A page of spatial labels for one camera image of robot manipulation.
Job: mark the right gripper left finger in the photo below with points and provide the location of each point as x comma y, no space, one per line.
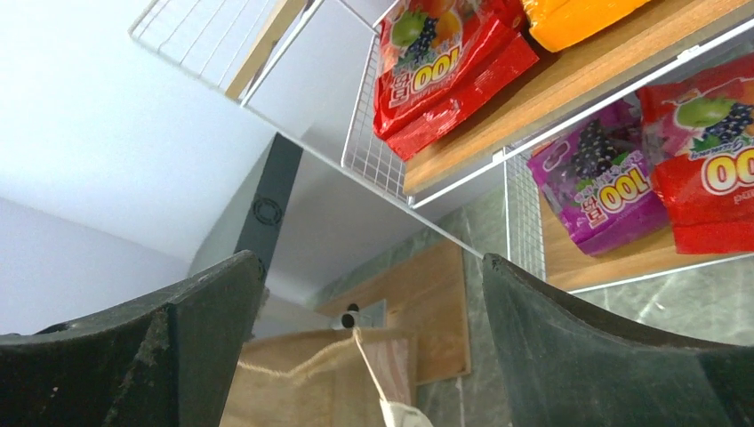
166,358

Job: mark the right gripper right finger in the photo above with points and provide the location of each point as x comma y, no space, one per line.
567,362

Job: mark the brown burlap grocery bag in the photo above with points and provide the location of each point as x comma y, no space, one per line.
357,377

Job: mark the red snack bag shelf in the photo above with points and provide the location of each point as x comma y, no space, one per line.
698,140
440,62

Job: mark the purple snack bag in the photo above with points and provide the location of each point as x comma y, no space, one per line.
595,179

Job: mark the orange snack bag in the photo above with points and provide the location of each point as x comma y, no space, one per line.
559,24

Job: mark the white wire shelf rack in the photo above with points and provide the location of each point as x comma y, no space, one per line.
233,46

